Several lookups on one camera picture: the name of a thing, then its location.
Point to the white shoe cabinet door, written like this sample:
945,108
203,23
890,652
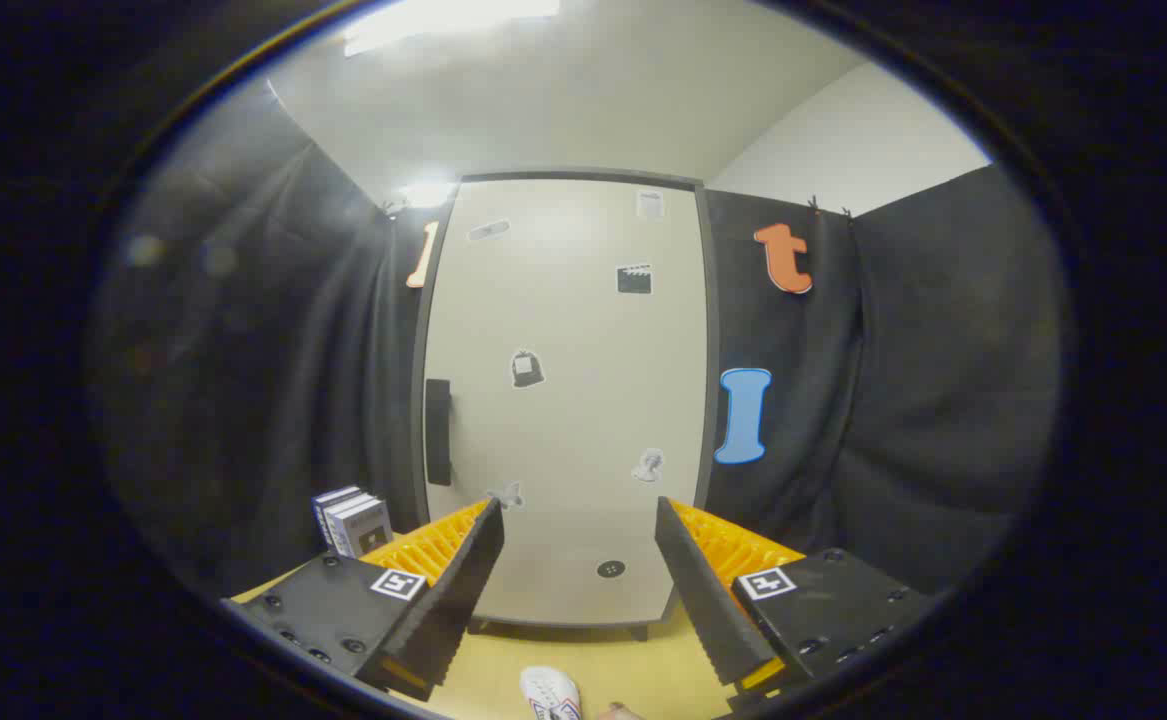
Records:
573,400

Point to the white shoe with striped print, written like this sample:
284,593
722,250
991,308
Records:
550,693

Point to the black backdrop cloth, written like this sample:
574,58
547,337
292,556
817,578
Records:
243,400

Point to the grey shoe cabinet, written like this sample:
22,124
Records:
712,400

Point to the ceiling light panel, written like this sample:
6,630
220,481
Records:
443,20

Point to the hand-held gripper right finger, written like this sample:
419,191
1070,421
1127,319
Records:
703,600

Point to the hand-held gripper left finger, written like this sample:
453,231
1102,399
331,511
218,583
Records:
463,590

